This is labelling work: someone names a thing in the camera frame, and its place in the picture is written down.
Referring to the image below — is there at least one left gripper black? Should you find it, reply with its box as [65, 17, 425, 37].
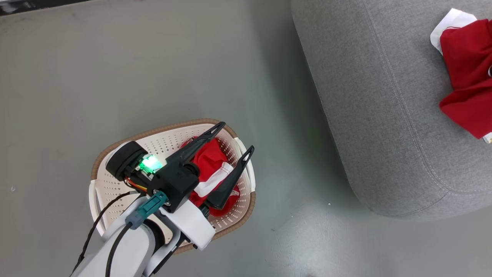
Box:
[105, 122, 255, 213]

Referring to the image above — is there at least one red garment with white stripe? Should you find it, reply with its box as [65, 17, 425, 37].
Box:
[180, 136, 241, 217]

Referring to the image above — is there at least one red garment with white collar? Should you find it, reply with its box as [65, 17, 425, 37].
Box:
[430, 8, 492, 144]

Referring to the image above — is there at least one grey fabric sofa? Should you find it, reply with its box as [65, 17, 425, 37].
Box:
[291, 0, 492, 222]

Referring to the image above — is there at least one white perforated laundry basket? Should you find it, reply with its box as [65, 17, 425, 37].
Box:
[89, 118, 256, 255]

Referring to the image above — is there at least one black baseboard strip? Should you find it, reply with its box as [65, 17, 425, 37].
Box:
[0, 0, 83, 16]

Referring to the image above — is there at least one black cable with teal connector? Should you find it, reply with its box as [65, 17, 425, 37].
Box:
[105, 191, 169, 277]

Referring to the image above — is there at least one thin black cable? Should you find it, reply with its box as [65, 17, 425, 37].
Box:
[71, 192, 133, 274]

